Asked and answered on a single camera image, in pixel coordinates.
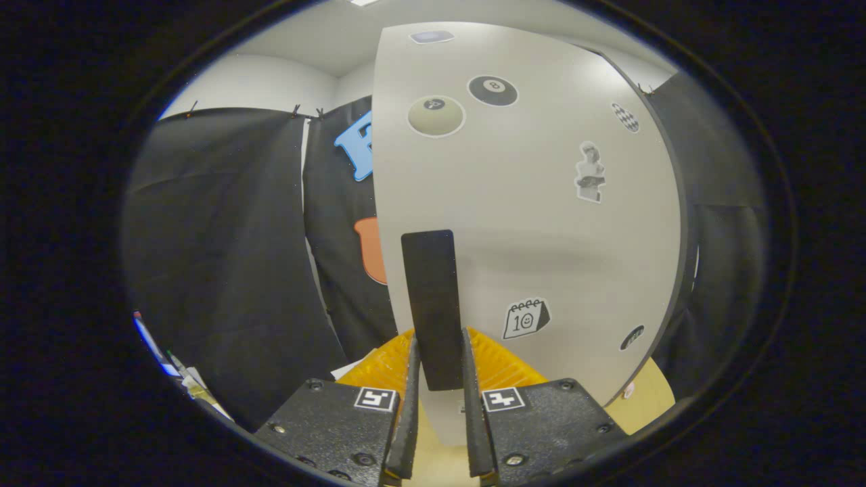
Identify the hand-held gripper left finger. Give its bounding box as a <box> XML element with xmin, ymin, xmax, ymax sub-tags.
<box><xmin>254</xmin><ymin>328</ymin><xmax>422</xmax><ymax>487</ymax></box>

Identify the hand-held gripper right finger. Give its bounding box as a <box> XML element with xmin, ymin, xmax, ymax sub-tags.
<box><xmin>461</xmin><ymin>327</ymin><xmax>631</xmax><ymax>487</ymax></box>

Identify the white shoe cabinet door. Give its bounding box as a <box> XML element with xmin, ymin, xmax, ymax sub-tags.
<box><xmin>371</xmin><ymin>22</ymin><xmax>685</xmax><ymax>448</ymax></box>

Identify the grey shoe cabinet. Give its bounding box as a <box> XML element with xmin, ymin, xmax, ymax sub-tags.
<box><xmin>589</xmin><ymin>47</ymin><xmax>701</xmax><ymax>407</ymax></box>

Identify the black backdrop cloth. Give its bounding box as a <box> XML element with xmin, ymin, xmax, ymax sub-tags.
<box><xmin>122</xmin><ymin>71</ymin><xmax>769</xmax><ymax>434</ymax></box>

